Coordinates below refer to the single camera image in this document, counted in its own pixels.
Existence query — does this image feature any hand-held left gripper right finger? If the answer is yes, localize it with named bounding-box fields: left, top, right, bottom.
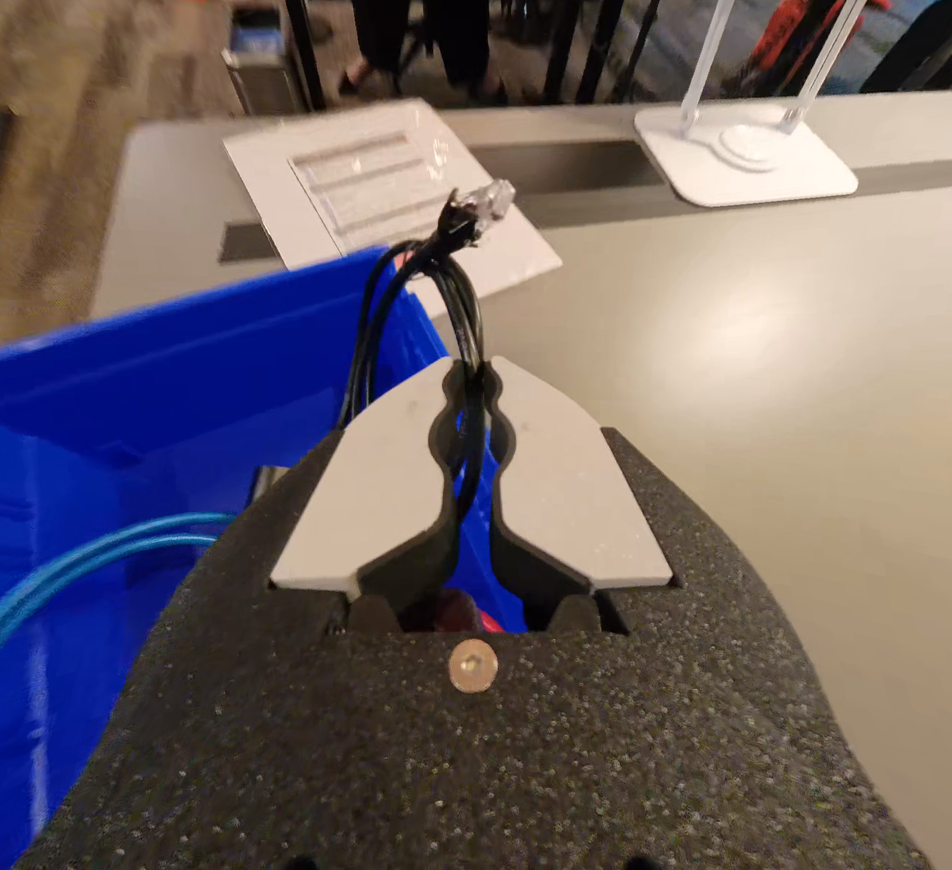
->
left=479, top=355, right=675, bottom=601

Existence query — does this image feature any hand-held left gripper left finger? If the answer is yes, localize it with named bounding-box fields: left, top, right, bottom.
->
left=269, top=357, right=471, bottom=605

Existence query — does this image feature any black ethernet cable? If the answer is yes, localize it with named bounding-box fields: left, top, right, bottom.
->
left=338, top=178, right=518, bottom=525

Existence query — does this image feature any white laminated sheet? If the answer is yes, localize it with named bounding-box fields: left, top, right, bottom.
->
left=222, top=97, right=564, bottom=302

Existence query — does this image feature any white document stand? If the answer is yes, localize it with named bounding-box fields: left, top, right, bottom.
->
left=632, top=0, right=952, bottom=209

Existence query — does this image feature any light blue ethernet cable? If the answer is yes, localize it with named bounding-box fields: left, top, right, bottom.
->
left=0, top=509, right=239, bottom=648

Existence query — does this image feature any grey storage box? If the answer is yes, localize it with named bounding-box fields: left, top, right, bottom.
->
left=222, top=3, right=307, bottom=116

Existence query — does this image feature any blue plastic bin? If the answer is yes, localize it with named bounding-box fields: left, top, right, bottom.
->
left=0, top=245, right=529, bottom=870

